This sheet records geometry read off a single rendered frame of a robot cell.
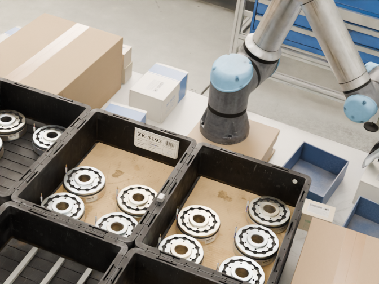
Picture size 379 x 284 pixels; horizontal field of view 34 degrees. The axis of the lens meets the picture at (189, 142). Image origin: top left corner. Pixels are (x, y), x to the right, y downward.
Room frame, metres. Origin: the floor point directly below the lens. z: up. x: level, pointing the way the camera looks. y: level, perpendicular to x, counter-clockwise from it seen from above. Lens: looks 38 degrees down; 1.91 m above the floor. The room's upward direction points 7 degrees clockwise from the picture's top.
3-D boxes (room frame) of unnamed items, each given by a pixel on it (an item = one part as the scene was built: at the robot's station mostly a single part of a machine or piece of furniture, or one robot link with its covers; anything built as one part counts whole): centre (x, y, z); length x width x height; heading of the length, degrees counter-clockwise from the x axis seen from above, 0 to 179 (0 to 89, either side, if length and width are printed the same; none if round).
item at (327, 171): (1.42, -0.36, 0.74); 0.20 x 0.15 x 0.07; 152
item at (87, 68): (1.67, 0.46, 0.80); 0.40 x 0.30 x 0.20; 161
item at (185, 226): (1.06, -0.04, 0.86); 0.10 x 0.10 x 0.01
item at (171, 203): (1.04, -0.11, 0.87); 0.40 x 0.30 x 0.11; 163
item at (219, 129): (1.53, -0.10, 0.83); 0.15 x 0.15 x 0.10
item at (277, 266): (1.04, -0.11, 0.92); 0.40 x 0.30 x 0.02; 163
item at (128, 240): (1.13, 0.18, 0.92); 0.40 x 0.30 x 0.02; 163
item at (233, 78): (1.54, -0.10, 0.95); 0.13 x 0.12 x 0.14; 151
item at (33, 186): (1.13, 0.18, 0.87); 0.40 x 0.30 x 0.11; 163
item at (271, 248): (1.02, -0.18, 0.86); 0.10 x 0.10 x 0.01
